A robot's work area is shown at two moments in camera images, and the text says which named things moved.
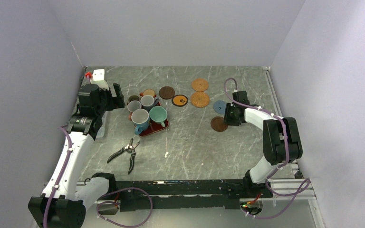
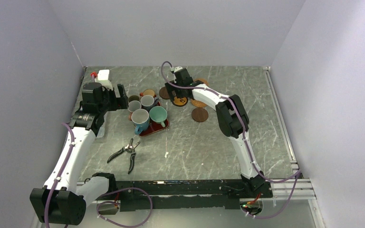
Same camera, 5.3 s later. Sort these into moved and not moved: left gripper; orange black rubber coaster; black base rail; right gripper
Moved: right gripper
Not moved: orange black rubber coaster; left gripper; black base rail
